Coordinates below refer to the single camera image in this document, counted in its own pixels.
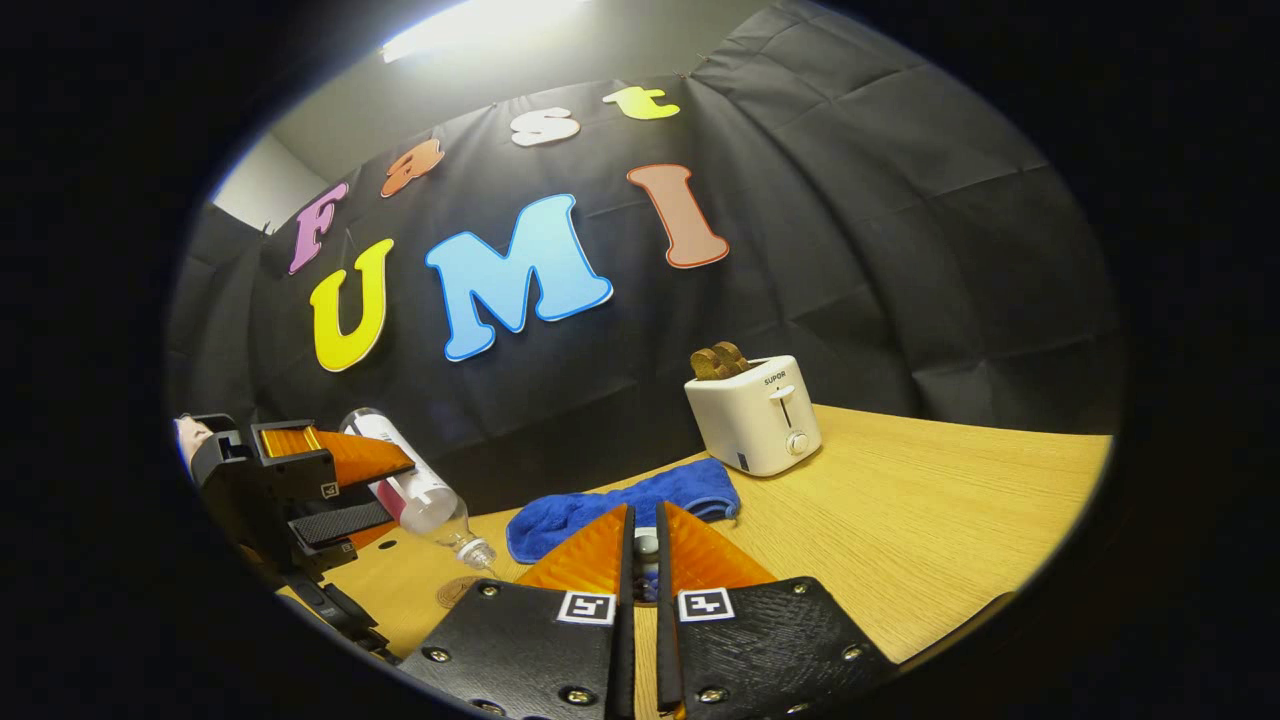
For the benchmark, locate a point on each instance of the blue folded towel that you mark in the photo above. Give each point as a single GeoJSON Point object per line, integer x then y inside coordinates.
{"type": "Point", "coordinates": [570, 520]}

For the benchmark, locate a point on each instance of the black backdrop cloth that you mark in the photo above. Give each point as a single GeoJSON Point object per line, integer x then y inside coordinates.
{"type": "Point", "coordinates": [900, 250]}

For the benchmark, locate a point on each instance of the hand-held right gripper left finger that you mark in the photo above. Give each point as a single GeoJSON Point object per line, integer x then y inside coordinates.
{"type": "Point", "coordinates": [625, 640]}

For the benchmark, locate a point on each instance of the white teacup lid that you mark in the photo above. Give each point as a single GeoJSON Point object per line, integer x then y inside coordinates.
{"type": "Point", "coordinates": [646, 543]}

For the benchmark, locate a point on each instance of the white toaster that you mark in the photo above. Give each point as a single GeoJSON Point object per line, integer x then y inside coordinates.
{"type": "Point", "coordinates": [750, 420]}

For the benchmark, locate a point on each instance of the round brown coaster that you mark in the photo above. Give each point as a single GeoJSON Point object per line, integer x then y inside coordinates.
{"type": "Point", "coordinates": [460, 592]}

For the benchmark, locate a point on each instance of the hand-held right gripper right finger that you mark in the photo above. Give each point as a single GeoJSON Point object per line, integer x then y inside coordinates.
{"type": "Point", "coordinates": [667, 640]}

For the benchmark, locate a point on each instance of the clear plastic water bottle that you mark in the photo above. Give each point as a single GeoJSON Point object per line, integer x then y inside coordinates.
{"type": "Point", "coordinates": [430, 505]}

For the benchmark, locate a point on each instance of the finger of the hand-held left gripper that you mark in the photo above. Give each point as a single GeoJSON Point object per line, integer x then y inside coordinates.
{"type": "Point", "coordinates": [340, 522]}
{"type": "Point", "coordinates": [360, 460]}

